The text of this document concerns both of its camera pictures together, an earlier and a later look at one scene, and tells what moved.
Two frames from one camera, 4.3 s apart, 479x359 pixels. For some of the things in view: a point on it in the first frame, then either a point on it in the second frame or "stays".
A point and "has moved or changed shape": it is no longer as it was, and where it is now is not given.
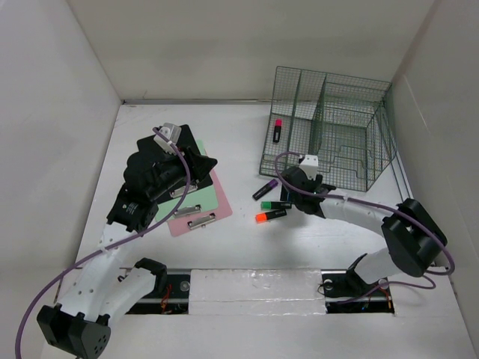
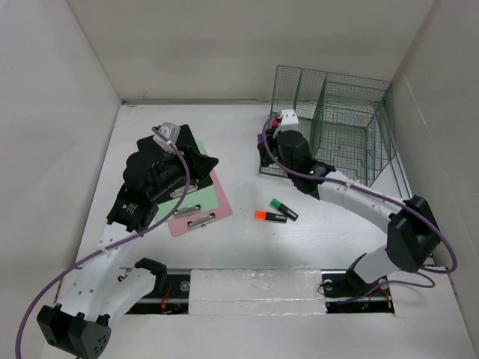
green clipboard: (202, 200) stays
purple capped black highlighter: (263, 191) → (261, 138)
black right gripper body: (296, 200) → (273, 142)
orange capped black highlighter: (263, 217) has moved or changed shape
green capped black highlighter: (272, 205) → (278, 205)
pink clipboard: (187, 224) stays
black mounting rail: (341, 293) stays
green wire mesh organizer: (346, 123) stays
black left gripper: (198, 164) stays
